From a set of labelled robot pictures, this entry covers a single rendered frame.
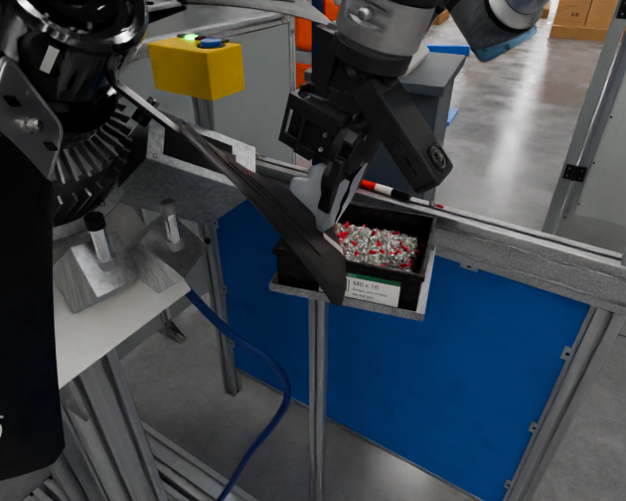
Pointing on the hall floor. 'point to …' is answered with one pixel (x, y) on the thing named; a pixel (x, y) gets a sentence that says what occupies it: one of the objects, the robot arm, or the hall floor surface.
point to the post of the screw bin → (319, 325)
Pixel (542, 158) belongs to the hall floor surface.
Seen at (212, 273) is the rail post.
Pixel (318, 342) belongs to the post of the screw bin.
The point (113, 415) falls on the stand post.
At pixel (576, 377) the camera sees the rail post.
